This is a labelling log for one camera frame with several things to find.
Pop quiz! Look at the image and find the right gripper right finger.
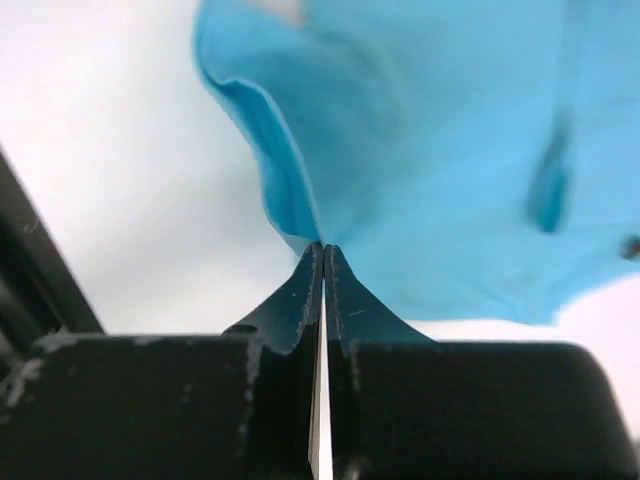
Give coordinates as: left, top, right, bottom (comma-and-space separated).
324, 245, 638, 479

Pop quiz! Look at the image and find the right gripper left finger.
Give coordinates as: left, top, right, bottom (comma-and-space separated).
1, 244, 323, 479

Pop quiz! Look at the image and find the light blue t-shirt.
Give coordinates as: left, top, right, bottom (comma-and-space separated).
193, 1, 639, 324

